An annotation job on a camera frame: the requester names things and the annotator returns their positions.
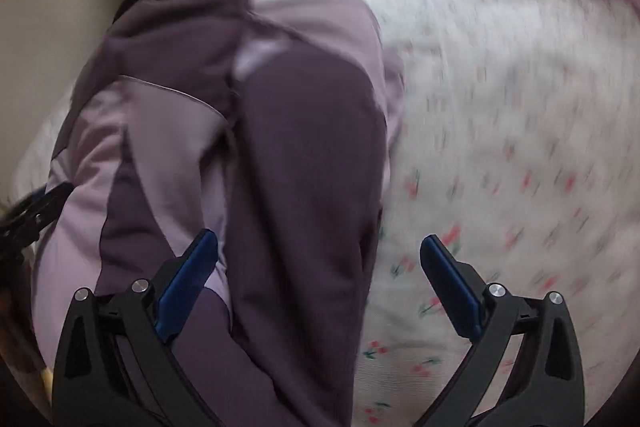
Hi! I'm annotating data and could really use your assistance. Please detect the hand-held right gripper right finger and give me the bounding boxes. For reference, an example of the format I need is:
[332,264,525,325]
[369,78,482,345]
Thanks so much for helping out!
[420,234,586,427]

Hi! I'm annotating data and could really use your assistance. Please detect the cherry print bed sheet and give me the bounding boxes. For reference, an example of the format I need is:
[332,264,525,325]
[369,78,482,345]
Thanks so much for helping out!
[15,0,637,427]

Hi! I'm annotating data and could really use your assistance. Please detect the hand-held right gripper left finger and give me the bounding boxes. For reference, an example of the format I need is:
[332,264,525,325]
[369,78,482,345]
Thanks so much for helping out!
[51,229,221,427]

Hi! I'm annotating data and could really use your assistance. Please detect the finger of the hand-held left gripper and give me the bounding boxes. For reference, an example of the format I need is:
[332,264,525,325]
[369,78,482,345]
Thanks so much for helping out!
[10,181,74,239]

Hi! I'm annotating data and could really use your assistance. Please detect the purple jacket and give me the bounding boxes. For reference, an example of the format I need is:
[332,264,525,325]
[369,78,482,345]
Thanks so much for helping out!
[30,0,407,427]

